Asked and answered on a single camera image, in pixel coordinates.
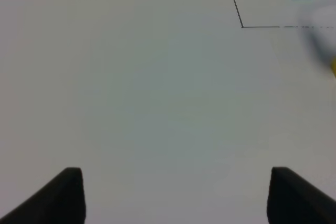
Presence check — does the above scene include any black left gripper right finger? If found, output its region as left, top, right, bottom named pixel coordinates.
left=267, top=167, right=335, bottom=224

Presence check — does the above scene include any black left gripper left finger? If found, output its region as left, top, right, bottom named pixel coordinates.
left=1, top=167, right=86, bottom=223

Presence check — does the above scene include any yellow block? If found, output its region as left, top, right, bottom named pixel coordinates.
left=330, top=58, right=336, bottom=77

